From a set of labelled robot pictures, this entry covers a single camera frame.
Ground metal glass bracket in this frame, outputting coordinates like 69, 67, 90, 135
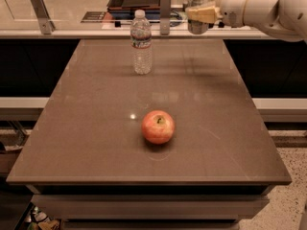
30, 0, 55, 35
160, 0, 171, 35

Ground left metal glass bracket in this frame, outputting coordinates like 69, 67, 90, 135
30, 0, 55, 35

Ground middle metal glass bracket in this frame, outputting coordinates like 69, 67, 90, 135
160, 0, 171, 35

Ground bin with colourful items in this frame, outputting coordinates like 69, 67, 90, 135
14, 203, 61, 230

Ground clear plastic water bottle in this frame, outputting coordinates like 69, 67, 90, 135
130, 10, 153, 75

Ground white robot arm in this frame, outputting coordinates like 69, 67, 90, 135
186, 0, 307, 41

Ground red yellow apple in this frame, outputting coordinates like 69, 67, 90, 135
141, 110, 175, 145

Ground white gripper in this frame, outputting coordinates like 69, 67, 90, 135
186, 0, 248, 28

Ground silver green 7up can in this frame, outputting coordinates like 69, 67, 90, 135
185, 0, 210, 35

